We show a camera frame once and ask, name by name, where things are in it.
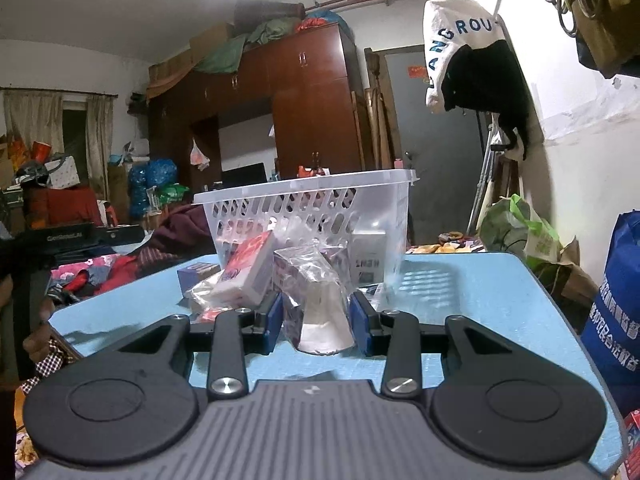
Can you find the grey door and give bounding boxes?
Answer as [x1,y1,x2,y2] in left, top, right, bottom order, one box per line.
[372,45,489,247]

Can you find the black television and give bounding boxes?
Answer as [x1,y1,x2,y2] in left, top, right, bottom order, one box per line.
[221,162,268,189]

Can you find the white lettered cloth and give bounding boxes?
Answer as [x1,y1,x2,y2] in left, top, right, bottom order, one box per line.
[424,0,504,114]

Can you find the brown paper bag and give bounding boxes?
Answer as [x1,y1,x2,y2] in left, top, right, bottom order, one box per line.
[537,240,599,312]

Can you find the red printed box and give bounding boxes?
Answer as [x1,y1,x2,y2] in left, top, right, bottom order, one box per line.
[620,409,640,480]

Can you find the blue fabric bag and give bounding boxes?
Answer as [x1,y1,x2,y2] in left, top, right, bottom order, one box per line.
[580,210,640,412]

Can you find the black hanging garment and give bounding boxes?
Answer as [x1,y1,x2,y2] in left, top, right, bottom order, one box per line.
[442,40,534,162]

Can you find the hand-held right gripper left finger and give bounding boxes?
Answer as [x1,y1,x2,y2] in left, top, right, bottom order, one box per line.
[117,291,284,402]

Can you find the small blue box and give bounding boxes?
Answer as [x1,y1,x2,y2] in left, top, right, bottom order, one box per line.
[178,261,221,294]

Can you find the white grey gift box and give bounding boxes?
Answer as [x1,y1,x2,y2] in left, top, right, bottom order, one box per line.
[45,156,81,191]

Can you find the checkered cloth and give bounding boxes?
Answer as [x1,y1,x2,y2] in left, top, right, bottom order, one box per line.
[20,350,77,392]

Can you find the olive hanging bag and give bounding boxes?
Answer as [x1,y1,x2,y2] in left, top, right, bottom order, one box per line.
[570,0,640,79]

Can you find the red orange plastic bag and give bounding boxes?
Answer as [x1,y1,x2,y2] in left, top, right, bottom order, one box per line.
[297,152,332,179]

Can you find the red white packet in bag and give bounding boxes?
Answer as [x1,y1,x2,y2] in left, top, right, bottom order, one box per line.
[190,232,279,312]

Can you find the green cloth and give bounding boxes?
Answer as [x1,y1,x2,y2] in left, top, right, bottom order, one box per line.
[192,17,302,74]

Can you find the maroon clothing pile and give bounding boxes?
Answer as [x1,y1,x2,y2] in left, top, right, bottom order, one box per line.
[145,205,222,262]

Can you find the red cloth covered cabinet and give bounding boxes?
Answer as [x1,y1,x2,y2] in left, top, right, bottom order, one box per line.
[24,186,103,228]

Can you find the white printed box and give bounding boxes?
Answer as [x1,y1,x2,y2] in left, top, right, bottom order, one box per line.
[350,230,387,289]

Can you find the wooden poles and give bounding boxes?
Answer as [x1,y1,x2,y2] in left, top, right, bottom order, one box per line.
[365,47,402,172]

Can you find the brown wooden wardrobe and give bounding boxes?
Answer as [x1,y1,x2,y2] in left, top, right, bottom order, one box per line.
[147,25,369,196]

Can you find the white bottle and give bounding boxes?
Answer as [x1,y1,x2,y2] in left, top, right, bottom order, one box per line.
[273,244,357,357]

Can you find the beige curtains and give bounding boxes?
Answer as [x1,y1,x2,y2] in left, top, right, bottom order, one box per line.
[2,89,114,202]

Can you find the red blue bundle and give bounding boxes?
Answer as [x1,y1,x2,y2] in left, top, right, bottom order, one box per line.
[295,7,349,34]

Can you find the white plastic basket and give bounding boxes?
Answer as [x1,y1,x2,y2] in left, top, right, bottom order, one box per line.
[192,169,419,302]

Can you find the large green plastic bag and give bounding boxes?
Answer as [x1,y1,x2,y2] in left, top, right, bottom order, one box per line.
[480,195,562,272]

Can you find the person's left hand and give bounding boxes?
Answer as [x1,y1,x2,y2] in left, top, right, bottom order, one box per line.
[22,299,59,364]

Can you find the blue plastic bag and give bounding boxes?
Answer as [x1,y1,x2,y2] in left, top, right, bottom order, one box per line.
[128,157,179,216]

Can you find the metal crutch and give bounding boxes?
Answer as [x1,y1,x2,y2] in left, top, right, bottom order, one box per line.
[466,120,507,237]

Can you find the pink plastic bag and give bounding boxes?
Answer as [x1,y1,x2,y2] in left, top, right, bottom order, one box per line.
[189,137,211,171]

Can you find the dark rolled bundle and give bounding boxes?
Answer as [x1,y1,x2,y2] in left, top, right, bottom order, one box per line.
[234,0,306,31]

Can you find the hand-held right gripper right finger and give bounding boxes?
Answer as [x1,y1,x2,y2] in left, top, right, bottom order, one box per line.
[349,291,508,401]

